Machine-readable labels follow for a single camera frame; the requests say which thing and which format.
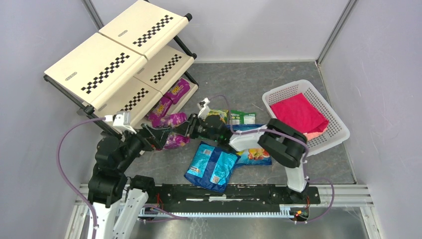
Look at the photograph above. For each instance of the small green white candy bag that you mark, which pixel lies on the small green white candy bag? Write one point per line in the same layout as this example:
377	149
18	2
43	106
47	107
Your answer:
238	117

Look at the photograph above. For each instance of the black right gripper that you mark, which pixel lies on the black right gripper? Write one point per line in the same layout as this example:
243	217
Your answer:
192	126

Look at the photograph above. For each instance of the red cloth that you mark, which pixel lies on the red cloth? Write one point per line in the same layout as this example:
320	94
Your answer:
298	113

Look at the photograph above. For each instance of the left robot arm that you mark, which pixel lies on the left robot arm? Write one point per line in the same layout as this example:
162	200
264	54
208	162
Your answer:
117	200

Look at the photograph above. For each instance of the green Fox's candy bag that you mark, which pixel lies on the green Fox's candy bag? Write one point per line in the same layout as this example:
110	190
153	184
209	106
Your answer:
221	113

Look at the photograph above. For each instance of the white plastic basket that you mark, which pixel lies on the white plastic basket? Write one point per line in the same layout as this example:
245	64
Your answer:
336	132

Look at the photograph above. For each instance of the purple grape candy bag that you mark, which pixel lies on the purple grape candy bag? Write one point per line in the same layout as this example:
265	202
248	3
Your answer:
160	109
174	140

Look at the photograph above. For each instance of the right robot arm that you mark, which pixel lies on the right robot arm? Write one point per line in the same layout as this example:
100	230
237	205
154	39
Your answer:
284	144

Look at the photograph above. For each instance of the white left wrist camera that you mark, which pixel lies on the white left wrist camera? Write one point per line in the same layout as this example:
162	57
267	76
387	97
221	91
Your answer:
121	121

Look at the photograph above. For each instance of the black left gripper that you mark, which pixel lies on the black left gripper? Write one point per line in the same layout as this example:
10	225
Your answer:
148	138

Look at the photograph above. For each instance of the cream tiered shelf rack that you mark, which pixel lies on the cream tiered shelf rack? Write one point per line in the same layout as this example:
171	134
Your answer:
128	65

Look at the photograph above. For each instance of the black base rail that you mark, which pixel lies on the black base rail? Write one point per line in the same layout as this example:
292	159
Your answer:
237	198

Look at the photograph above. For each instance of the dark blue fruit candy bag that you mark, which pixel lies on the dark blue fruit candy bag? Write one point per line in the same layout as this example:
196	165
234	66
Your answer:
254	155

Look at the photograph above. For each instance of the purple candy bag on shelf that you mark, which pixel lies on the purple candy bag on shelf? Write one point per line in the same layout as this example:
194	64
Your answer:
178	90

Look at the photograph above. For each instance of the light blue Slendy bag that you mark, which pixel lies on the light blue Slendy bag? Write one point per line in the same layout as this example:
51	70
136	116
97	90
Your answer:
211	168

